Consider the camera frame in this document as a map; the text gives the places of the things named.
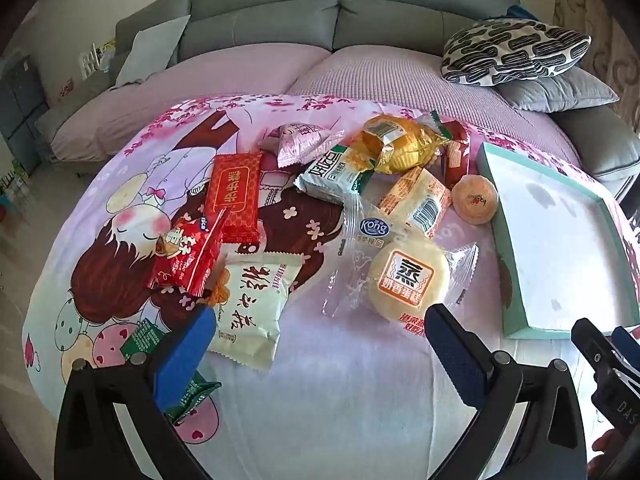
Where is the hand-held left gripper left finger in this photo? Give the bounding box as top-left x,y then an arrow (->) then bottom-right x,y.
54,304 -> 221,480

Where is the round orange pastry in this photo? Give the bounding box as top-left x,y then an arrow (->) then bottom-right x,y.
451,174 -> 499,223

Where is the printed cartoon blanket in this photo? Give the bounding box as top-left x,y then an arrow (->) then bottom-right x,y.
22,92 -> 640,480

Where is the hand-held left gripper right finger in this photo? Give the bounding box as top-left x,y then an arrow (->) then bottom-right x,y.
424,303 -> 587,480

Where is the blue grey cabinet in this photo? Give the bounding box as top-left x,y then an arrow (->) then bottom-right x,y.
0,55 -> 48,171

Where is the light grey pillow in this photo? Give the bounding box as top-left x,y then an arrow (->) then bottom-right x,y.
115,14 -> 192,87

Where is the small white rack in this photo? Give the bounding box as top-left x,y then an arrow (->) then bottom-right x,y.
80,42 -> 116,78

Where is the orange white bread packet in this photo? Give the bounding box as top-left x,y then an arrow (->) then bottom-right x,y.
377,166 -> 453,240

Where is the teal box tray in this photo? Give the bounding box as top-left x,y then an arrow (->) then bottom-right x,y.
475,141 -> 640,342

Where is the person's right hand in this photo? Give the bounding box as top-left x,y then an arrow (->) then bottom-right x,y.
591,429 -> 623,467

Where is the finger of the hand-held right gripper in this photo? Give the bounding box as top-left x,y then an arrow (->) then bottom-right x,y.
571,317 -> 617,378
612,326 -> 640,361

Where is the pale green pastry packet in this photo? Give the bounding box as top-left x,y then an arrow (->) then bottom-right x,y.
205,251 -> 305,373

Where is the pink purple snack packet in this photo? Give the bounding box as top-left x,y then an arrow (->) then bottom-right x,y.
260,122 -> 347,168

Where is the yellow cake packet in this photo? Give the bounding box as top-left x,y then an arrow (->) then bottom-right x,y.
347,114 -> 451,175

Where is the dark red snack packet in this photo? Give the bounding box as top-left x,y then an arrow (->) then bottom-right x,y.
442,120 -> 473,191

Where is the pink sofa cover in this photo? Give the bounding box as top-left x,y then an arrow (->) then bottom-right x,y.
50,45 -> 596,171

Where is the red gold-framed snack packet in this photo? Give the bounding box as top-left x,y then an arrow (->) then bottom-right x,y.
204,151 -> 263,245

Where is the red biscuit packet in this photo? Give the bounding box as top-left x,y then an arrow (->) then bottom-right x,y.
146,208 -> 227,297

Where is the grey sofa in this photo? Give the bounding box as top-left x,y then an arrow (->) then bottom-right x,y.
35,0 -> 640,201

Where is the clear packet steamed cake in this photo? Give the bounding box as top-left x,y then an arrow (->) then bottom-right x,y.
321,192 -> 479,341

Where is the black white patterned pillow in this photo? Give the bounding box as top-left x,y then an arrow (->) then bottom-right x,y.
440,17 -> 592,85

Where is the patterned beige curtain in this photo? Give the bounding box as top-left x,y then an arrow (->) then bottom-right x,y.
555,0 -> 640,86

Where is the green clear snack packet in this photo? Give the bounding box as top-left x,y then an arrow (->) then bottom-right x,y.
119,317 -> 222,423

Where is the white green snack packet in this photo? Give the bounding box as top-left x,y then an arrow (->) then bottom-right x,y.
294,142 -> 373,206

